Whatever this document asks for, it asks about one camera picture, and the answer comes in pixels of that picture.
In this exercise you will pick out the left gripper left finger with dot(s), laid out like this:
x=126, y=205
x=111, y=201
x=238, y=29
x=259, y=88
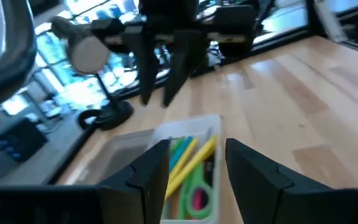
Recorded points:
x=148, y=186

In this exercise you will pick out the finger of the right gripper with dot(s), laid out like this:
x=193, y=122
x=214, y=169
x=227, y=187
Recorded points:
x=145, y=62
x=185, y=56

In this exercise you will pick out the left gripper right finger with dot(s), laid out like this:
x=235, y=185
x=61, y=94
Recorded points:
x=253, y=186

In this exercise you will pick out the orange pencil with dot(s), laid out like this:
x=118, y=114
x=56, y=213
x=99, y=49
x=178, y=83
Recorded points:
x=174, y=208

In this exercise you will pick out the yellow highlighter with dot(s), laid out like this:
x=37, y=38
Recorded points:
x=183, y=158
x=194, y=161

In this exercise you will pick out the black marker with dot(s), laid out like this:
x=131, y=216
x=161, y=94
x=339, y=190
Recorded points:
x=209, y=171

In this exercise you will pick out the blue pen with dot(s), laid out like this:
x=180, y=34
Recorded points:
x=182, y=149

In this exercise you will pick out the green pen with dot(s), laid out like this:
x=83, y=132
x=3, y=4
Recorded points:
x=177, y=144

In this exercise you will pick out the pink highlighter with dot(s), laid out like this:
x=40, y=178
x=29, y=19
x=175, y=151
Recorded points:
x=199, y=199

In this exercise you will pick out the clear plastic supply box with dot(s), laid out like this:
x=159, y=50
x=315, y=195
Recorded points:
x=191, y=126

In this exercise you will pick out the black computer box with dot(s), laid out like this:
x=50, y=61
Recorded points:
x=11, y=149

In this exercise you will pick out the black desk lamp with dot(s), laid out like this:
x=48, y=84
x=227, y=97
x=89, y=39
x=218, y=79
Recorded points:
x=89, y=57

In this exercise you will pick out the silver aluminium extrusion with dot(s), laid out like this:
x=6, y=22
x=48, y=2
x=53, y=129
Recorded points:
x=331, y=21

